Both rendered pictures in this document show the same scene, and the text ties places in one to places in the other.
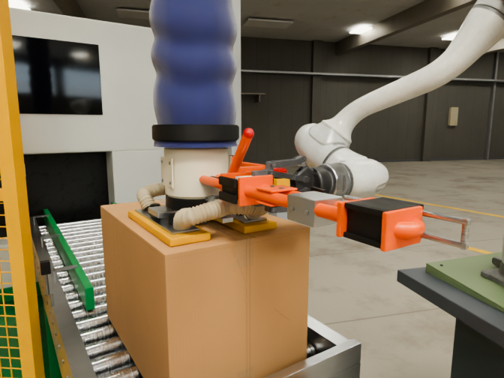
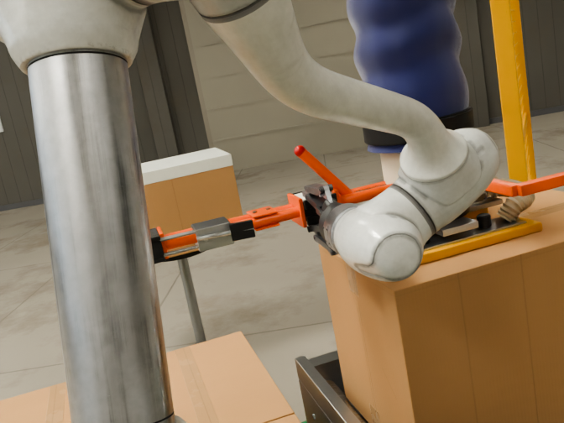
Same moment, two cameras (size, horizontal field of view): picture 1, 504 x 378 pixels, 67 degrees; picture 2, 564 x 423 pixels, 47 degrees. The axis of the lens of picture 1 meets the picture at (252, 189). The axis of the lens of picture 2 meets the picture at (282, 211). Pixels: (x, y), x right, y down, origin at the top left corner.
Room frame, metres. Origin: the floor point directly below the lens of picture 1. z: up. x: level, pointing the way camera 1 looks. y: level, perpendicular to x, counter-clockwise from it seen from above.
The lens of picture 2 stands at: (1.16, -1.23, 1.37)
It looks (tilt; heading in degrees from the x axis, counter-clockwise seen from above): 13 degrees down; 109
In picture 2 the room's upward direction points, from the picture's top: 11 degrees counter-clockwise
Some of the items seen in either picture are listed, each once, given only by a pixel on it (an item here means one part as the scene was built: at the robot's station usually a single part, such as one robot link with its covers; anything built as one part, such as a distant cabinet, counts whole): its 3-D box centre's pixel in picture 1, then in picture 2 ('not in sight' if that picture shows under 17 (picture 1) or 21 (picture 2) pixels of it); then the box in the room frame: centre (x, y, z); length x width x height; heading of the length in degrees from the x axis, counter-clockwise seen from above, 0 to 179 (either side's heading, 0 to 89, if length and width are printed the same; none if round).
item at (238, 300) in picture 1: (193, 278); (488, 314); (1.10, 0.18, 0.75); 0.60 x 0.40 x 0.40; 34
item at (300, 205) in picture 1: (313, 208); (212, 233); (0.62, -0.10, 1.07); 0.07 x 0.07 x 0.04; 33
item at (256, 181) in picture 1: (246, 187); (314, 206); (0.80, 0.01, 1.08); 0.10 x 0.08 x 0.06; 123
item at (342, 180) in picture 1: (330, 181); (352, 230); (0.92, -0.19, 1.08); 0.09 x 0.06 x 0.09; 33
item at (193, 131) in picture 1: (196, 132); (418, 124); (1.01, 0.15, 1.19); 0.23 x 0.23 x 0.04
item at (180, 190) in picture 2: not in sight; (169, 205); (-0.33, 1.48, 0.82); 0.60 x 0.40 x 0.40; 33
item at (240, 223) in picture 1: (228, 209); (454, 234); (1.06, 0.07, 0.97); 0.34 x 0.10 x 0.05; 33
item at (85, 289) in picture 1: (52, 244); not in sight; (1.92, 1.05, 0.60); 1.60 x 0.11 x 0.09; 33
